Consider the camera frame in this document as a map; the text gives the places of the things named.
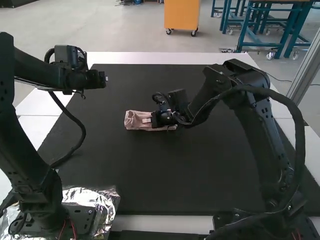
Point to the aluminium profile post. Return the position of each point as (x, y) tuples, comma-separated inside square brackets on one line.
[(306, 65)]

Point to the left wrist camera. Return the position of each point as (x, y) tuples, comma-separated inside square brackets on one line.
[(63, 53)]

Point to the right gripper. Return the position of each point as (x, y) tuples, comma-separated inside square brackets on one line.
[(163, 120)]

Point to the pale towel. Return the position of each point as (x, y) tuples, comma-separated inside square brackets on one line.
[(136, 120)]

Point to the yellow wheeled cabinet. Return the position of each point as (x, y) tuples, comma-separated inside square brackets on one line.
[(181, 13)]

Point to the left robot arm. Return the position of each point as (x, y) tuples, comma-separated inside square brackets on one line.
[(17, 150)]

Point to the blue wheeled metal frame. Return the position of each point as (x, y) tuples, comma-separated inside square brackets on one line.
[(287, 25), (225, 15)]

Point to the silver foil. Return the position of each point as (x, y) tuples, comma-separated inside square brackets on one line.
[(100, 202), (5, 217)]

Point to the black mat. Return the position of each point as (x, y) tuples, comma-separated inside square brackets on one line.
[(150, 170)]

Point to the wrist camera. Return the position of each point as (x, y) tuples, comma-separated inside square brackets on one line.
[(177, 97), (63, 53)]

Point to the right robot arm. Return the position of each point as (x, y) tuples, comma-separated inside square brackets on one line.
[(262, 140)]

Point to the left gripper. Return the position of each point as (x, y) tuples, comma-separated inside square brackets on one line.
[(96, 79)]

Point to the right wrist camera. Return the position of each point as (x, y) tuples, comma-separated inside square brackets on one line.
[(177, 97)]

